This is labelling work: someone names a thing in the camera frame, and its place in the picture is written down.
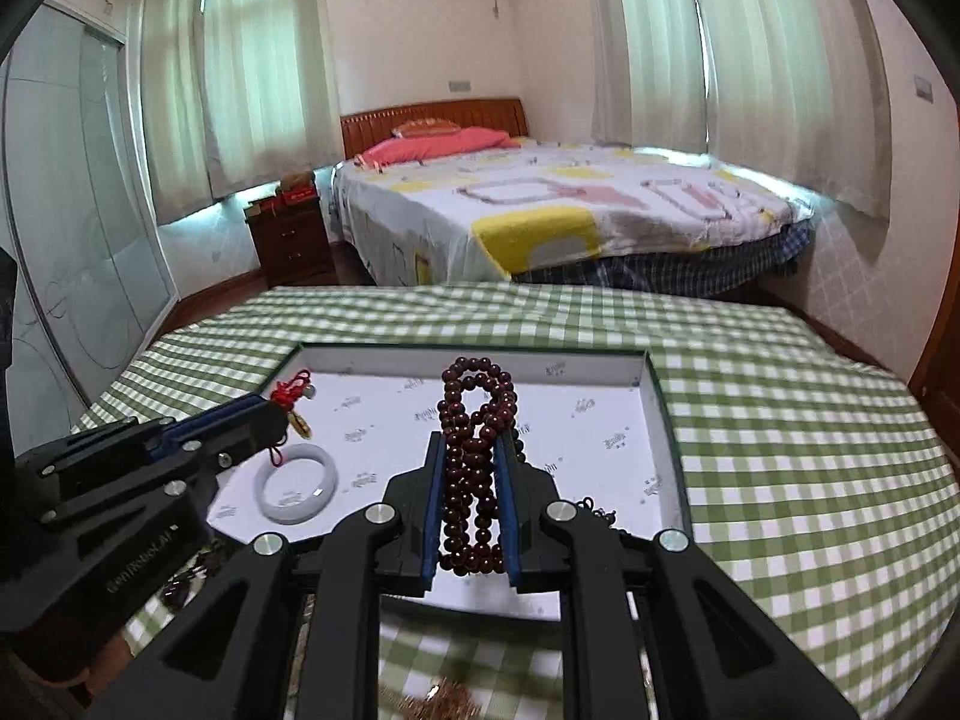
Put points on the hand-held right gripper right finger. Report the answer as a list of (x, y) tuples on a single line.
[(507, 517)]

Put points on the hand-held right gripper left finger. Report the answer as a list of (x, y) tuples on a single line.
[(433, 517)]

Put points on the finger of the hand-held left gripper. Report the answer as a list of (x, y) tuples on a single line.
[(240, 442), (210, 420)]

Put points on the red knot charm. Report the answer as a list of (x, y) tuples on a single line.
[(289, 392)]

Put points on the white jade bangle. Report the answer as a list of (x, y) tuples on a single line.
[(324, 474)]

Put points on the white lined tray box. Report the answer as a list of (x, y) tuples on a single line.
[(585, 450)]

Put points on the dark wooden nightstand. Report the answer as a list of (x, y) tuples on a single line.
[(292, 244)]

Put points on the red boxes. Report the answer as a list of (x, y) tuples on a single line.
[(296, 191)]

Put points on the sliding glass door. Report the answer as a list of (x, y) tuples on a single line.
[(82, 202)]

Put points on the green checked tablecloth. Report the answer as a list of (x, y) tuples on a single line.
[(787, 480)]

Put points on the blue plaid bed sheet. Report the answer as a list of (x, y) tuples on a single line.
[(675, 266)]

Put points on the patterned white bed sheet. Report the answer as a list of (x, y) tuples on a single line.
[(540, 202)]

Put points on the white curtain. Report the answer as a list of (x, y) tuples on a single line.
[(176, 90), (795, 67), (649, 45), (270, 67)]

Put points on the pink pillow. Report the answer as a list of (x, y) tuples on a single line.
[(442, 144)]

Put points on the small orange pillow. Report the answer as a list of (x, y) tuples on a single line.
[(424, 127)]

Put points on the wooden headboard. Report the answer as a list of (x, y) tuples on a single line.
[(427, 111)]

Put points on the brown wooden door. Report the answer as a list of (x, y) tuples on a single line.
[(941, 375)]

